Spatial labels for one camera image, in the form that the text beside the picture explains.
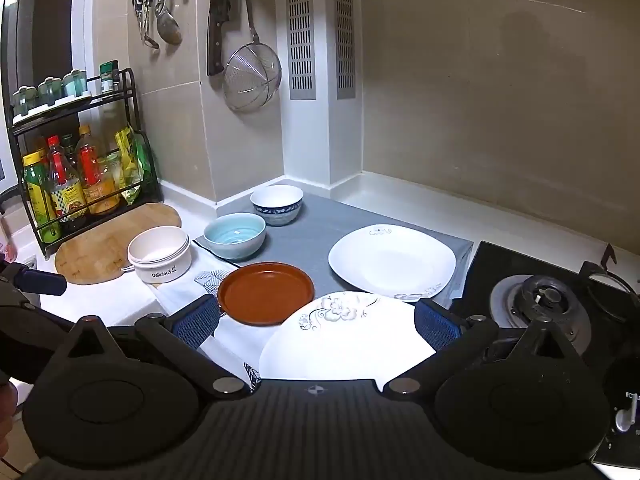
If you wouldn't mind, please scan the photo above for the grey table mat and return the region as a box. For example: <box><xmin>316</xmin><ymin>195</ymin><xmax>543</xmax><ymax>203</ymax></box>
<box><xmin>193</xmin><ymin>190</ymin><xmax>474</xmax><ymax>311</ymax></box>

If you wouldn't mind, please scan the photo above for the metal mesh strainer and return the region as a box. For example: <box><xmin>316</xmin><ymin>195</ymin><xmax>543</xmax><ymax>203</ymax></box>
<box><xmin>224</xmin><ymin>0</ymin><xmax>282</xmax><ymax>113</ymax></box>

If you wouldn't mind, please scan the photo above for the grey vent grille right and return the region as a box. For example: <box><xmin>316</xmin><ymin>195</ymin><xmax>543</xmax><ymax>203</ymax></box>
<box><xmin>334</xmin><ymin>0</ymin><xmax>356</xmax><ymax>100</ymax></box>

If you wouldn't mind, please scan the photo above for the grey vent grille left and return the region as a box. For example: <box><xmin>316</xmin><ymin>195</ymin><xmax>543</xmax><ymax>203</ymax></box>
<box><xmin>285</xmin><ymin>0</ymin><xmax>316</xmax><ymax>100</ymax></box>

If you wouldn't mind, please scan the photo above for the yellow cap oil bottle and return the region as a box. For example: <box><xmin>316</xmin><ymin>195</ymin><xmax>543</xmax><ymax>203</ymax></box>
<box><xmin>23</xmin><ymin>150</ymin><xmax>61</xmax><ymax>244</ymax></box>

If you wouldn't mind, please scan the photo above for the red label sauce bottle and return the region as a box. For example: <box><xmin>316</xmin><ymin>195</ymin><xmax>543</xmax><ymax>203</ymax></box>
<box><xmin>47</xmin><ymin>136</ymin><xmax>88</xmax><ymax>232</ymax></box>

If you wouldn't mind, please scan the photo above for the white plate blue floral print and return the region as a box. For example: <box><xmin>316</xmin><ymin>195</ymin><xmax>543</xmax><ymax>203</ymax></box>
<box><xmin>258</xmin><ymin>292</ymin><xmax>436</xmax><ymax>388</ymax></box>

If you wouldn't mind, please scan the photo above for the brown round plate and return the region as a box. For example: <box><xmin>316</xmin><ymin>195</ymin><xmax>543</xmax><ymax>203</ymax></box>
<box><xmin>217</xmin><ymin>262</ymin><xmax>314</xmax><ymax>326</ymax></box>

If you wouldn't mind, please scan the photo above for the gas stove burner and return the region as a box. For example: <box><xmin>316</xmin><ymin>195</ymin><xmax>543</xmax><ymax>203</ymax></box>
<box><xmin>489</xmin><ymin>274</ymin><xmax>592</xmax><ymax>354</ymax></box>

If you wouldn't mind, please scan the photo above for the hanging metal ladle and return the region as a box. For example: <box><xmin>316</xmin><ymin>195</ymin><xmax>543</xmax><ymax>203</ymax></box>
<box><xmin>155</xmin><ymin>0</ymin><xmax>182</xmax><ymax>46</ymax></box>

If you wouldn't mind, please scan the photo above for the grey vent grille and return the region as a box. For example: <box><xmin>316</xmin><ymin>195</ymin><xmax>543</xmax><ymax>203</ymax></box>
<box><xmin>285</xmin><ymin>0</ymin><xmax>316</xmax><ymax>100</ymax></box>
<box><xmin>334</xmin><ymin>0</ymin><xmax>356</xmax><ymax>100</ymax></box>

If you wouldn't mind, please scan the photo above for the orange label sauce bottle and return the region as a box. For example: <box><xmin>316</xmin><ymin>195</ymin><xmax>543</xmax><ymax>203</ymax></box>
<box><xmin>76</xmin><ymin>125</ymin><xmax>119</xmax><ymax>216</ymax></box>

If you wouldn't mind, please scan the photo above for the black spice rack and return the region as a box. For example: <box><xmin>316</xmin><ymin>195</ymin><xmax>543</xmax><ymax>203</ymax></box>
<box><xmin>8</xmin><ymin>67</ymin><xmax>163</xmax><ymax>260</ymax></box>

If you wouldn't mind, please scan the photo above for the person's left hand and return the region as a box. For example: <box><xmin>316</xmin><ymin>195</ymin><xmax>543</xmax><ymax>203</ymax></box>
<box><xmin>0</xmin><ymin>382</ymin><xmax>18</xmax><ymax>458</ymax></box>

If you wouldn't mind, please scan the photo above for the wooden cutting board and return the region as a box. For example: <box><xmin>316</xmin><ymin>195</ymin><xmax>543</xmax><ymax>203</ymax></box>
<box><xmin>54</xmin><ymin>203</ymin><xmax>181</xmax><ymax>285</ymax></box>

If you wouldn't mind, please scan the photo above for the green yellow snack packet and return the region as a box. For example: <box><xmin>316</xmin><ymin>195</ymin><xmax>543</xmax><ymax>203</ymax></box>
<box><xmin>115</xmin><ymin>125</ymin><xmax>154</xmax><ymax>205</ymax></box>

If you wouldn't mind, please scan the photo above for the white patterned cloth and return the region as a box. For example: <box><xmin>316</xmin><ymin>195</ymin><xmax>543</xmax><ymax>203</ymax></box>
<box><xmin>152</xmin><ymin>243</ymin><xmax>273</xmax><ymax>390</ymax></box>

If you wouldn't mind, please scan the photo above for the white bowl blue pattern rim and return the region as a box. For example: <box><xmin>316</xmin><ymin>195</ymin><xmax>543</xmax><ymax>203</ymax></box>
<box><xmin>250</xmin><ymin>184</ymin><xmax>304</xmax><ymax>226</ymax></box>

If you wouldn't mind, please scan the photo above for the white square plate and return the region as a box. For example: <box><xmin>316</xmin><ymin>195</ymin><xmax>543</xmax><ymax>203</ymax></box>
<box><xmin>328</xmin><ymin>224</ymin><xmax>457</xmax><ymax>302</ymax></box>

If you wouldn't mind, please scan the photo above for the black glass stove top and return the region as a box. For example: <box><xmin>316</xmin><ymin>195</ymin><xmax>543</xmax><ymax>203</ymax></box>
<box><xmin>450</xmin><ymin>242</ymin><xmax>639</xmax><ymax>468</ymax></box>

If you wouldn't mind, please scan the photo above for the green cap spice jar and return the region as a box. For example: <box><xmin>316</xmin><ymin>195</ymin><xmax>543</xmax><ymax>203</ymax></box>
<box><xmin>100</xmin><ymin>60</ymin><xmax>120</xmax><ymax>93</ymax></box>

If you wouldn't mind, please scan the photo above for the light blue ceramic bowl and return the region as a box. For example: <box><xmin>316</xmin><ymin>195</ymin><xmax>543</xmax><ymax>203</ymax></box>
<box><xmin>202</xmin><ymin>212</ymin><xmax>267</xmax><ymax>260</ymax></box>

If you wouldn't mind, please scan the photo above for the hanging kitchen cleaver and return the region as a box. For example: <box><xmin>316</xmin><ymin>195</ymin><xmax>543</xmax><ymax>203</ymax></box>
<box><xmin>207</xmin><ymin>0</ymin><xmax>230</xmax><ymax>77</ymax></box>

